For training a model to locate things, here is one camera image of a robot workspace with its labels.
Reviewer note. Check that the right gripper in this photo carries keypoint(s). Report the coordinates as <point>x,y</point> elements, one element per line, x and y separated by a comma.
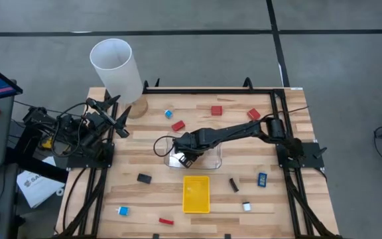
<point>191,141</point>

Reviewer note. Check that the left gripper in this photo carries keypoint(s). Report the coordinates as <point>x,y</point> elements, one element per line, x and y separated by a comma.
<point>102,116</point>

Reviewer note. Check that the small red box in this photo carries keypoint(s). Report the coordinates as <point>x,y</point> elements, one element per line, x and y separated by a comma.
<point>253,114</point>
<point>178,125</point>
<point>216,110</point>

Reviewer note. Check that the blue white wall charger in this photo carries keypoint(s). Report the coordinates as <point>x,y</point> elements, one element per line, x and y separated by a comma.
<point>123,210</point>
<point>168,113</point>

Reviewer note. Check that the red white wall charger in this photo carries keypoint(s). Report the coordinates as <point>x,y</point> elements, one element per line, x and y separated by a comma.
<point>246,206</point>

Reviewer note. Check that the blue rectangular box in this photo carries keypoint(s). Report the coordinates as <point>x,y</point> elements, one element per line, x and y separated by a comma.
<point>262,179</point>

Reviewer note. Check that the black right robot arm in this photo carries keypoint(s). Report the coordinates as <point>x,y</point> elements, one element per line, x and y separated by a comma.
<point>237,130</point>

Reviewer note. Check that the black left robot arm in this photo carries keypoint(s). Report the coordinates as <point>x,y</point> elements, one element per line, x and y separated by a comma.
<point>68,127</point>

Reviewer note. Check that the clear plastic container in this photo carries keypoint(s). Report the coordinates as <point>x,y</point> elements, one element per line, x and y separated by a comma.
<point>211,161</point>

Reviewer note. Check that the yellow plastic basket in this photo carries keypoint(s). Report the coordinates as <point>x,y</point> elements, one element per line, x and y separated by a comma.
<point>196,196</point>

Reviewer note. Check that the white cylindrical cup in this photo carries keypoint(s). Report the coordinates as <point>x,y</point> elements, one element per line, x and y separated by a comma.
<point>116,71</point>

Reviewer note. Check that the small black box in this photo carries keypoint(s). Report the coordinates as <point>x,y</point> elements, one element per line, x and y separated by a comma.
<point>144,178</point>

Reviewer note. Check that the narrow black bar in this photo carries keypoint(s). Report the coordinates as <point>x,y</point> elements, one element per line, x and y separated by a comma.
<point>233,185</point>

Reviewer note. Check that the thin flat red box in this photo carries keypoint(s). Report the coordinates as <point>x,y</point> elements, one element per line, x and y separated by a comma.
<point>166,221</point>

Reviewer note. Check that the yellow connector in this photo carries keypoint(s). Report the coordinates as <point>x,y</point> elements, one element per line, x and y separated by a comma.
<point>47,143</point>

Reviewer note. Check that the black table clamp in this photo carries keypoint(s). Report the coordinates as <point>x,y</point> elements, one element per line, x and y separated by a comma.
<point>227,236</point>
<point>156,236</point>

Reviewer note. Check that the black stand beam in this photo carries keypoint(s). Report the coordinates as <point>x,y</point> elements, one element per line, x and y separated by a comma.
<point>38,167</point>

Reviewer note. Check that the white printed paper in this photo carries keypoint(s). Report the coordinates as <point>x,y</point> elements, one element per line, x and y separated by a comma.
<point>38,187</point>

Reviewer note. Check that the black aluminium table frame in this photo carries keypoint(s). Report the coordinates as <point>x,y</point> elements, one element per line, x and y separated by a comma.
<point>211,90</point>

